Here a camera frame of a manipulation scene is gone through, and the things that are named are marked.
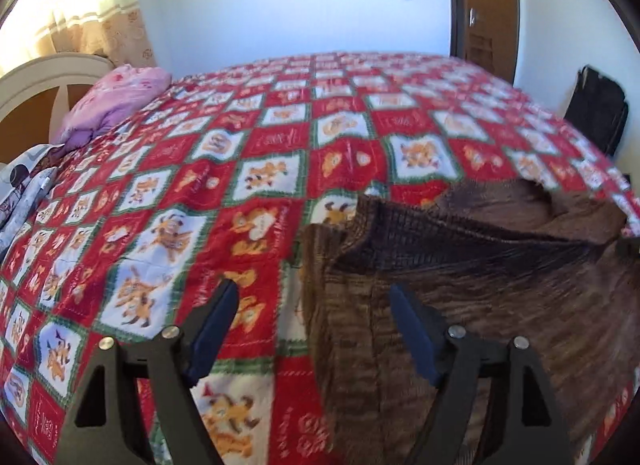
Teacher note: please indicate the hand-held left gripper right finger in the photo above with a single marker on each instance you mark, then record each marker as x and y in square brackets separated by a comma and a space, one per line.
[414, 337]

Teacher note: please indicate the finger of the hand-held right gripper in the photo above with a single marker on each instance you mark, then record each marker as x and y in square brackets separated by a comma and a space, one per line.
[629, 247]

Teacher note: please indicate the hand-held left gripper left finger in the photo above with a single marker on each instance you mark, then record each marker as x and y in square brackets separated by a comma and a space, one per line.
[215, 330]

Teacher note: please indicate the brown knitted sweater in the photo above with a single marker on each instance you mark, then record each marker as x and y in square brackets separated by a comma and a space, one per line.
[500, 295]

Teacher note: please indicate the black folding chair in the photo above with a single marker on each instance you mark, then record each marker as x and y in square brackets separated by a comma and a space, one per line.
[597, 110]

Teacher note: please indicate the red checkered printed blanket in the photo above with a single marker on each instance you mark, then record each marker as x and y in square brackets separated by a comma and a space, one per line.
[280, 145]

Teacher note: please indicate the grey patterned blanket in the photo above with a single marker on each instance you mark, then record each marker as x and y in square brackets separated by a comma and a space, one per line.
[30, 205]

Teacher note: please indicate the patterned white pillow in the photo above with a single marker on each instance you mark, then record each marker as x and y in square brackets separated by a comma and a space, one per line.
[17, 177]

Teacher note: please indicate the pink pillow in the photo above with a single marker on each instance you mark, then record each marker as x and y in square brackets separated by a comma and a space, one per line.
[115, 100]

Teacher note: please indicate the brown wooden door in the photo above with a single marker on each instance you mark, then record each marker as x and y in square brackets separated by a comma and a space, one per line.
[487, 0]

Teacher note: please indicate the cream and wood headboard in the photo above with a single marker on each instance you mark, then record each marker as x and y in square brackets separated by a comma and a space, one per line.
[45, 77]

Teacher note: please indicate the beige patterned curtain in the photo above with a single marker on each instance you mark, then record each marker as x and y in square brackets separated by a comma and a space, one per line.
[85, 10]

